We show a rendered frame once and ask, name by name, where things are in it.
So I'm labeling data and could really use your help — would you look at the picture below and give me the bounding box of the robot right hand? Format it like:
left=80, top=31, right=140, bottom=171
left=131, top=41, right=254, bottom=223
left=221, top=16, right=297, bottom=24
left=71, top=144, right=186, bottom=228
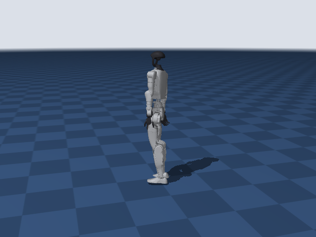
left=160, top=112, right=169, bottom=126

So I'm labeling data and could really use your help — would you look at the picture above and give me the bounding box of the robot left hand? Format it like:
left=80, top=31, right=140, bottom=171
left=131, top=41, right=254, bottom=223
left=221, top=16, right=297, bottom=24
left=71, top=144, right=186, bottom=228
left=144, top=112, right=154, bottom=129

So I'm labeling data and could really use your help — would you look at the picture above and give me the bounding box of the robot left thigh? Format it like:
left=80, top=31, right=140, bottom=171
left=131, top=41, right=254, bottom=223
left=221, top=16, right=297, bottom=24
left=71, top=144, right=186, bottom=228
left=148, top=112, right=163, bottom=151

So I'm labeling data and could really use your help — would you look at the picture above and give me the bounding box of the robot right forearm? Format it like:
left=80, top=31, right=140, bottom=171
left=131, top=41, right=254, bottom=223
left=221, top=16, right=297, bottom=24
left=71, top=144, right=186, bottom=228
left=160, top=96, right=167, bottom=111

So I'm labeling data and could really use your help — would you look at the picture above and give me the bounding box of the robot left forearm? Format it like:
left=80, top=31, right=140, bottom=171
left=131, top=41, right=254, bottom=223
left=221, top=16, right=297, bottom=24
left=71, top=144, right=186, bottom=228
left=145, top=91, right=153, bottom=116

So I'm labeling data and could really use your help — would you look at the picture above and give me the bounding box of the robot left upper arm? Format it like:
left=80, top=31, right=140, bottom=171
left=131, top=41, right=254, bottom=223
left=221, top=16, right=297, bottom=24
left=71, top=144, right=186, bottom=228
left=147, top=71, right=157, bottom=97

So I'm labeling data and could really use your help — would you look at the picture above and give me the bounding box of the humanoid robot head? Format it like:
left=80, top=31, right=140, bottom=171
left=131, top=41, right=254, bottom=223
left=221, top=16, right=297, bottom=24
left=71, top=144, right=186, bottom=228
left=151, top=51, right=165, bottom=71

